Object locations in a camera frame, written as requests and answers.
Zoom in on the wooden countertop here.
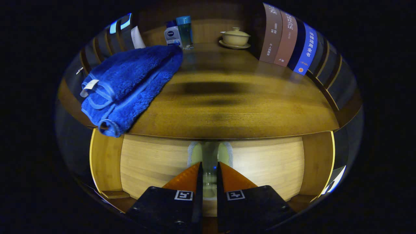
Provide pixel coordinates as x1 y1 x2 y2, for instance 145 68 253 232
58 42 340 139

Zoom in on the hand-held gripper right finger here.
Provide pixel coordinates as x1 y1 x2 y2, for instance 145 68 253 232
217 161 297 234

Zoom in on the blue book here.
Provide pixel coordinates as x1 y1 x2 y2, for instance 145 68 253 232
293 22 318 76

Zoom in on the brown wooden drawer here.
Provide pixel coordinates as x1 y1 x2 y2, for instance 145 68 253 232
89 128 336 225

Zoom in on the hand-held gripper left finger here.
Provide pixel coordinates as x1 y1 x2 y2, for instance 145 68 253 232
125 162 204 234

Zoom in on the teal glass bottle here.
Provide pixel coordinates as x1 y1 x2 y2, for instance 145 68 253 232
176 16 194 50

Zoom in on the white bottle with blue cap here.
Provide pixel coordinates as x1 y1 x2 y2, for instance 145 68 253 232
164 21 181 47

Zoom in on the white card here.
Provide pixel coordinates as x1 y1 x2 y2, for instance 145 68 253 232
131 26 146 49

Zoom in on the white appliance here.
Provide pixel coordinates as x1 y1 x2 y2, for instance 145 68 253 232
320 165 347 195

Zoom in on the reddish brown book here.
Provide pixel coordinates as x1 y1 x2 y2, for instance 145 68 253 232
274 11 298 67

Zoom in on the beige lidded teacup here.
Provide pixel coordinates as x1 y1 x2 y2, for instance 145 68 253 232
219 27 252 50

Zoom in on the folded blue towel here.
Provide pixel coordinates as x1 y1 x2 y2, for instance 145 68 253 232
80 45 183 138

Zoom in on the brown wooden cabinet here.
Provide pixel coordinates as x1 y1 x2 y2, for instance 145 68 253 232
58 0 363 130

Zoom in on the dark brown book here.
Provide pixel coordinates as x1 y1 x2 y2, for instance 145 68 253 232
259 3 283 64

